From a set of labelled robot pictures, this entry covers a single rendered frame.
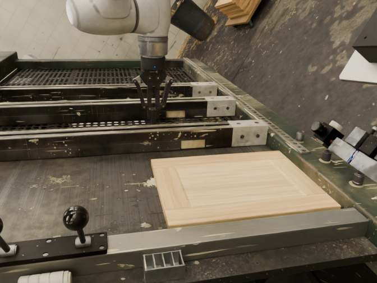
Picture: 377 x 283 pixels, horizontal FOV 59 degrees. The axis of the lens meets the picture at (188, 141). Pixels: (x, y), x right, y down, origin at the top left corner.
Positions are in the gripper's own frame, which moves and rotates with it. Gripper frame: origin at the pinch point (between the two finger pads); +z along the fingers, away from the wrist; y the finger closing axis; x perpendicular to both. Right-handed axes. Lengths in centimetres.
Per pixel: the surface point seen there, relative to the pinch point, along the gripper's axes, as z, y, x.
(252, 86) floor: 41, -122, -197
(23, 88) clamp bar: 2, 50, -49
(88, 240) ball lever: 2, 18, 54
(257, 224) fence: 4, -14, 53
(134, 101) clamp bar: 1.5, 4.5, -24.7
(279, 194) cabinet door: 6.7, -26.1, 39.3
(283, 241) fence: 7, -19, 56
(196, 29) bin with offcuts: 8, -118, -417
